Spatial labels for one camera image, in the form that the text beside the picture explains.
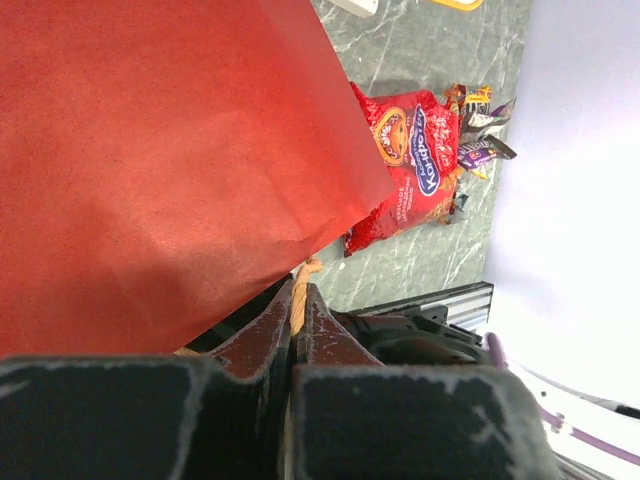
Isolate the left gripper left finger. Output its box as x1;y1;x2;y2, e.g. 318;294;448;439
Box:
1;280;292;479

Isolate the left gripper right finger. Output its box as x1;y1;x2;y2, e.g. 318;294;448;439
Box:
292;285;560;479

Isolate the red brown paper bag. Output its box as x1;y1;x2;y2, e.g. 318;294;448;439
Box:
1;1;393;355

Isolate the yellow M&M's packet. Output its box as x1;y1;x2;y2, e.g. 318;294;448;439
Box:
469;167;488;180
445;84;493;115

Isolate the red cookie snack bag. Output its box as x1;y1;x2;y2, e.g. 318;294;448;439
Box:
343;84;459;257

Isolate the purple brown M&M's packet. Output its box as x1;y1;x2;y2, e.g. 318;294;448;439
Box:
457;135;517;171

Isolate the dark snack bar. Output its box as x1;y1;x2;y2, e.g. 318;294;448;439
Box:
459;98;517;144

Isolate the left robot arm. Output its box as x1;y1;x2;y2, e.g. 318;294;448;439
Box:
1;278;639;479

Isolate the white whiteboard eraser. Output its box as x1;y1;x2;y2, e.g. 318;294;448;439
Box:
331;0;379;18

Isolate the aluminium frame rail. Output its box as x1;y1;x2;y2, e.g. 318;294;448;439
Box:
350;281;494;331

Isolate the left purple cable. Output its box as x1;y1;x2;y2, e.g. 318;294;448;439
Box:
484;332;640;469

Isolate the small whiteboard wooden frame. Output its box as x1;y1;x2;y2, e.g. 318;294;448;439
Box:
433;0;483;12

